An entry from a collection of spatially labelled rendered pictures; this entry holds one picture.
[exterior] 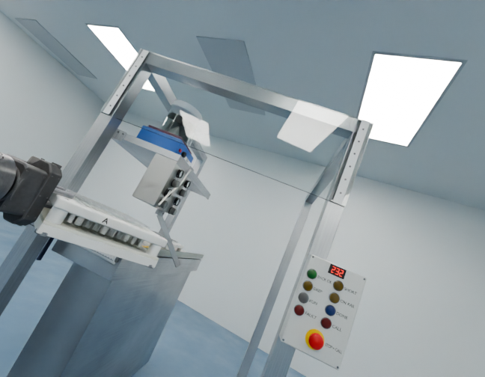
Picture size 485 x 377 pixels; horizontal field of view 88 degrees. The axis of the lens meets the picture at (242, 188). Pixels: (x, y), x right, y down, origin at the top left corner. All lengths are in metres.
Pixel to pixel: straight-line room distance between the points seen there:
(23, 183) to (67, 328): 0.88
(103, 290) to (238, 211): 3.29
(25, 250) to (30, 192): 0.66
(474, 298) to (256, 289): 2.73
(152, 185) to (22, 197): 0.58
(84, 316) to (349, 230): 3.50
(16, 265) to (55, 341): 0.36
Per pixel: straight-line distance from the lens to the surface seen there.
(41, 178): 0.56
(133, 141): 1.18
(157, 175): 1.07
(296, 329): 0.83
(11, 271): 1.23
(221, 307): 4.22
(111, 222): 0.59
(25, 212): 0.57
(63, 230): 0.58
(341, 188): 0.94
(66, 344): 1.35
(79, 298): 1.31
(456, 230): 4.47
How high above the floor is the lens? 1.07
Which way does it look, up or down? 13 degrees up
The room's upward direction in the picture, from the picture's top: 25 degrees clockwise
